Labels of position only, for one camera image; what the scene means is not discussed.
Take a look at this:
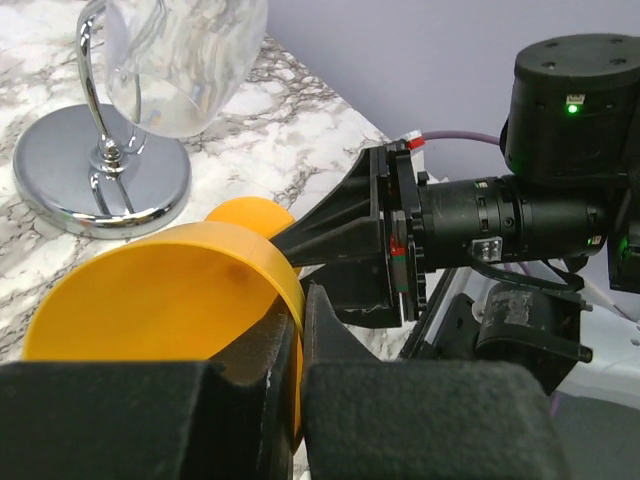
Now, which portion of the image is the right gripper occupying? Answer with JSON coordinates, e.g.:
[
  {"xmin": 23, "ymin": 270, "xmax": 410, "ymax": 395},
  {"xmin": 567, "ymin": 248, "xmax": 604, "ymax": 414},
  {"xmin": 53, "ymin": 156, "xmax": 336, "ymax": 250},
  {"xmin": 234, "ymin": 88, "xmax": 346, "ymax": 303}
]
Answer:
[{"xmin": 271, "ymin": 141, "xmax": 426, "ymax": 328}]

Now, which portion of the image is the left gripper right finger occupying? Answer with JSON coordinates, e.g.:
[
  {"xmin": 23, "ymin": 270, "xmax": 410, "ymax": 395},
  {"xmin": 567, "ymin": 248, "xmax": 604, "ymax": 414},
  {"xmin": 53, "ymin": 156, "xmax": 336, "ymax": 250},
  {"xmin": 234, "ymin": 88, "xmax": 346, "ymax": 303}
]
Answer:
[{"xmin": 301, "ymin": 284, "xmax": 571, "ymax": 479}]

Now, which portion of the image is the yellow plastic wine glass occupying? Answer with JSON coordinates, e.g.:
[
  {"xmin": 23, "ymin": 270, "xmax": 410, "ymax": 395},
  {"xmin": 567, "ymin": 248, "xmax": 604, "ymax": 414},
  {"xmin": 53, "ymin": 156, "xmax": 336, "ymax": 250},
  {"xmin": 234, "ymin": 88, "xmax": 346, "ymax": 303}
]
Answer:
[{"xmin": 21, "ymin": 195, "xmax": 306, "ymax": 454}]

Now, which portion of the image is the chrome wine glass rack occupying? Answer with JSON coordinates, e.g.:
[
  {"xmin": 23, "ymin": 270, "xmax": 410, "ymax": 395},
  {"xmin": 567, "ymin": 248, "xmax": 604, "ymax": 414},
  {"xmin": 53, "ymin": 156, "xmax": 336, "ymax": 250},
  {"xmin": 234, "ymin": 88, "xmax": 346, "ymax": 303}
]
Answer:
[{"xmin": 13, "ymin": 1, "xmax": 191, "ymax": 240}]

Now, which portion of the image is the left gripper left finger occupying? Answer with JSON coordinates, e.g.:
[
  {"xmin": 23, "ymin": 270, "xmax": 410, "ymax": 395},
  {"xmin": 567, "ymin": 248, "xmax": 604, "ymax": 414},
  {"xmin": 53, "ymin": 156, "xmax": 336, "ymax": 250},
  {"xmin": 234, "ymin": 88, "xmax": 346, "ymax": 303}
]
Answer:
[{"xmin": 1, "ymin": 314, "xmax": 295, "ymax": 479}]

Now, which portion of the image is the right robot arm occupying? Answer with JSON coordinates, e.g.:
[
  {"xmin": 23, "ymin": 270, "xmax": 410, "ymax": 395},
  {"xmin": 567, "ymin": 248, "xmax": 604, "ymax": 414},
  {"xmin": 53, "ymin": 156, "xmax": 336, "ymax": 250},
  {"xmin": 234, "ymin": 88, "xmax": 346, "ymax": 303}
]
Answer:
[{"xmin": 274, "ymin": 33, "xmax": 639, "ymax": 407}]

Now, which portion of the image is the clear wine glass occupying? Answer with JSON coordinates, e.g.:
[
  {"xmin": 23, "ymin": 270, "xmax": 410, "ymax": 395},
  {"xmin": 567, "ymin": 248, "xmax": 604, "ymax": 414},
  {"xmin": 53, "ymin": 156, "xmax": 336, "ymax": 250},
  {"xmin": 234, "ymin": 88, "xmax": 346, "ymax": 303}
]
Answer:
[{"xmin": 104, "ymin": 0, "xmax": 268, "ymax": 138}]

